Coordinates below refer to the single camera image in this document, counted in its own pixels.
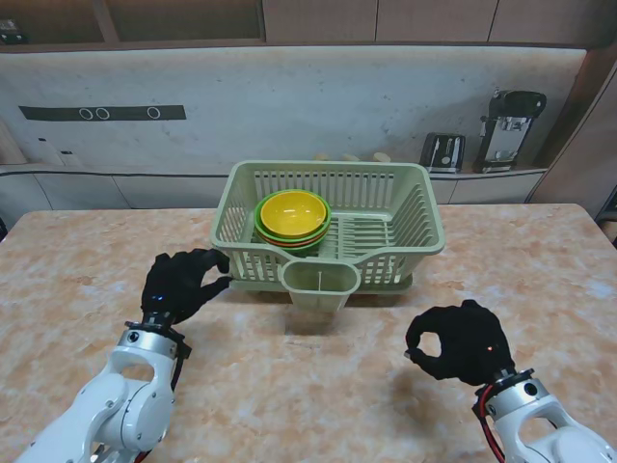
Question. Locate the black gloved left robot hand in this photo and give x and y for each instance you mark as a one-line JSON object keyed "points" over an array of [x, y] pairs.
{"points": [[178, 289]]}

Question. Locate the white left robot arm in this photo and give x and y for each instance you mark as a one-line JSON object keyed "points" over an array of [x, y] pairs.
{"points": [[111, 405]]}

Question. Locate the white kitchen counter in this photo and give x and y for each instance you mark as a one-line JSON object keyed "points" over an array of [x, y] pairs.
{"points": [[144, 190]]}

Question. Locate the black toaster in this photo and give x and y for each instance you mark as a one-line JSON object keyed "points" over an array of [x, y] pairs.
{"points": [[442, 153]]}

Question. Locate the pale green plastic dish rack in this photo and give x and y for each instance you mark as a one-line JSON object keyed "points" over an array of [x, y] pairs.
{"points": [[385, 165]]}

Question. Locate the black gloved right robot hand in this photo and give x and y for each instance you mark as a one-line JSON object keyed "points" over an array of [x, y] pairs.
{"points": [[463, 342]]}

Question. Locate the small dark box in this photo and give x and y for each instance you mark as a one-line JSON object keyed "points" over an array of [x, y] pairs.
{"points": [[8, 31]]}

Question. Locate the round wooden jar lid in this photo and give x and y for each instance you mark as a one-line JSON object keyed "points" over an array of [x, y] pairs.
{"points": [[382, 156]]}

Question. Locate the pale green cutlery holder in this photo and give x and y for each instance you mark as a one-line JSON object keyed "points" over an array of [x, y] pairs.
{"points": [[308, 299]]}

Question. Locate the yellow plastic bowl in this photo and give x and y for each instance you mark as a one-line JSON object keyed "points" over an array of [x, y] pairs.
{"points": [[294, 214]]}

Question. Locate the wooden wall cabinet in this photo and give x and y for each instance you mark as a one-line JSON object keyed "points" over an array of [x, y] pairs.
{"points": [[318, 19]]}

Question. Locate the black silver coffee machine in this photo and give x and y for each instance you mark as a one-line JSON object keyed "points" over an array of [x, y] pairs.
{"points": [[506, 135]]}

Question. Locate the black wall strip with rings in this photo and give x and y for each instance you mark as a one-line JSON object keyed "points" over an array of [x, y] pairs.
{"points": [[125, 113]]}

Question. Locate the orange plastic bowl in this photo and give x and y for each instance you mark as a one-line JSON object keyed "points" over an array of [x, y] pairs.
{"points": [[294, 244]]}

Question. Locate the small deep green bowl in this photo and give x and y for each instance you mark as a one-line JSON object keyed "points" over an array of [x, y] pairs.
{"points": [[289, 237]]}

